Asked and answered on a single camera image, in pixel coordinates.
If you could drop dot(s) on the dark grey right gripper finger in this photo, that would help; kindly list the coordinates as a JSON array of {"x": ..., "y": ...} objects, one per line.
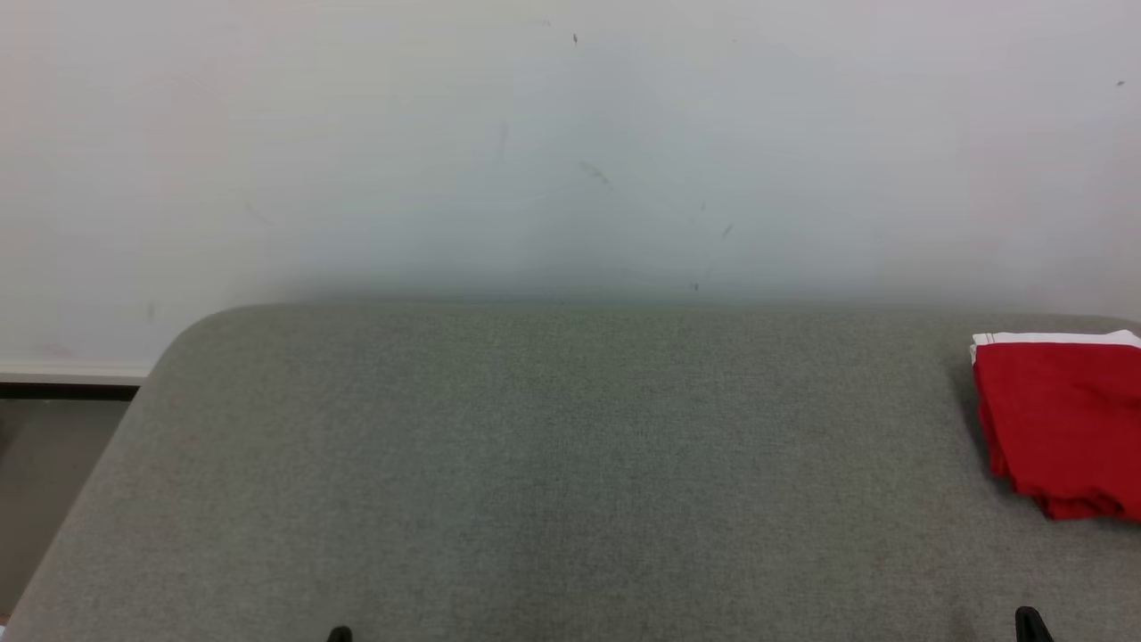
[{"x": 1031, "y": 627}]

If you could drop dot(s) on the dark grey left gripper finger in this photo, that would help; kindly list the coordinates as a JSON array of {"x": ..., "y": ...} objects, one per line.
[{"x": 339, "y": 636}]

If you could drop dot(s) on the red garment with white trim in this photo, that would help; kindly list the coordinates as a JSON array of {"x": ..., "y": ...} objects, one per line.
[{"x": 1061, "y": 419}]

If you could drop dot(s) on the white baseboard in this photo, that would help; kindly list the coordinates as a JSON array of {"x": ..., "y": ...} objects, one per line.
[{"x": 71, "y": 373}]

